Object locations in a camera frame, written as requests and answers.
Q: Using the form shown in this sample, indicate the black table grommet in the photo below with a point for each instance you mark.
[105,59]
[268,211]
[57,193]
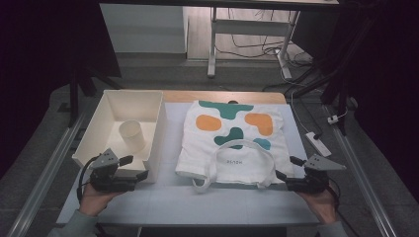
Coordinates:
[233,101]

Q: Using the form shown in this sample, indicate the black stand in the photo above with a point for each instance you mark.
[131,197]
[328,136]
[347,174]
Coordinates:
[74,98]
[332,89]

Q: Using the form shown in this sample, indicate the white power strip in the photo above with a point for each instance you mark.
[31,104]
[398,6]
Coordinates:
[318,144]

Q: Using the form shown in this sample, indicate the aluminium rail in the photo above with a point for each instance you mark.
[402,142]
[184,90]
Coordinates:
[362,184]
[46,174]

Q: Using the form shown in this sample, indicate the small white adapter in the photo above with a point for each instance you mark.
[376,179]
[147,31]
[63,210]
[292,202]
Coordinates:
[332,119]

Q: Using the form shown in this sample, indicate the white rectangular box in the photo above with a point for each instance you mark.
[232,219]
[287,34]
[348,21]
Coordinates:
[131,102]

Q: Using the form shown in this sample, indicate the white desk frame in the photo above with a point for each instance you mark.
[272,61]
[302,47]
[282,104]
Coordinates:
[247,28]

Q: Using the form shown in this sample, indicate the white cabinet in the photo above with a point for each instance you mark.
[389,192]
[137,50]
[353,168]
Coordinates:
[145,29]

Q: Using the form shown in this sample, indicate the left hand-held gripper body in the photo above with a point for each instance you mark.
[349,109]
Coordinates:
[105,161]

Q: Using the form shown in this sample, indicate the person's left hand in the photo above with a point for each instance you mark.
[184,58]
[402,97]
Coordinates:
[92,200]

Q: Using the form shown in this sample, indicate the person's right hand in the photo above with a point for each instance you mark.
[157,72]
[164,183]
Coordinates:
[324,205]

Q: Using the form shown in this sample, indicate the white tote bag coloured patches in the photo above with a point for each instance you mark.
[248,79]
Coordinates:
[230,161]

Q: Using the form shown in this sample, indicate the white paper cup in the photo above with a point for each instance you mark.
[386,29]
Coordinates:
[133,135]

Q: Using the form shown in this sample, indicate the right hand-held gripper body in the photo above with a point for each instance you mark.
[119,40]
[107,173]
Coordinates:
[321,163]

